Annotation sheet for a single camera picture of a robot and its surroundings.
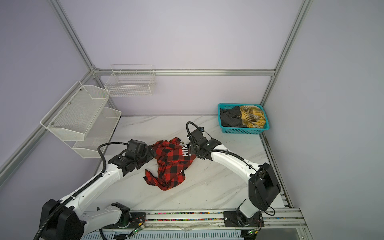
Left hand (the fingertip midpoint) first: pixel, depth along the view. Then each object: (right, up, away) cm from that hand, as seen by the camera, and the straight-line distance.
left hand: (150, 155), depth 83 cm
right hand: (+25, +5, +1) cm, 26 cm away
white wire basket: (-17, +47, +12) cm, 51 cm away
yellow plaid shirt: (+66, +24, +21) cm, 73 cm away
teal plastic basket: (+59, +15, +21) cm, 64 cm away
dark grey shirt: (+53, +24, +27) cm, 64 cm away
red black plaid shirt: (+13, -2, +5) cm, 14 cm away
